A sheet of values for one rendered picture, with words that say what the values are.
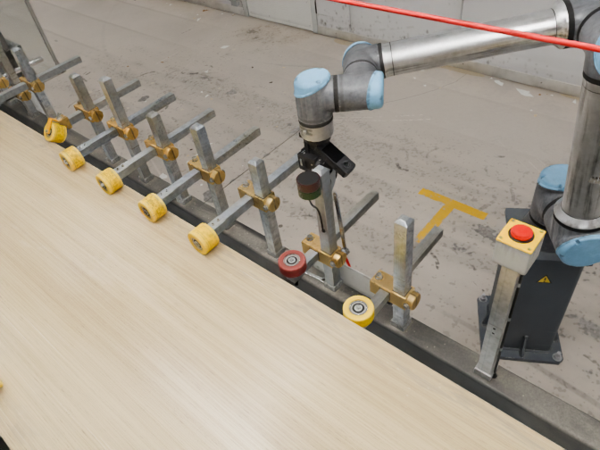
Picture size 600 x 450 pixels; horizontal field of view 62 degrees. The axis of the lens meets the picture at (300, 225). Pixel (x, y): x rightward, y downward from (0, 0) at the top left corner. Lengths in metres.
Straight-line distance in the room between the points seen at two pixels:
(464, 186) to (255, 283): 1.89
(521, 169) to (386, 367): 2.19
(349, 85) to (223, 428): 0.83
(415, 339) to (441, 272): 1.11
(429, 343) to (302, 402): 0.47
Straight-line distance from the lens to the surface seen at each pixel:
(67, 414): 1.37
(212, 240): 1.48
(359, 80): 1.25
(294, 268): 1.41
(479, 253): 2.69
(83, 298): 1.57
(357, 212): 1.61
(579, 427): 1.46
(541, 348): 2.36
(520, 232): 1.06
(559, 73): 3.94
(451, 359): 1.48
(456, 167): 3.19
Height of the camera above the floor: 1.96
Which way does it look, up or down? 44 degrees down
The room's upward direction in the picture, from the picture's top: 10 degrees counter-clockwise
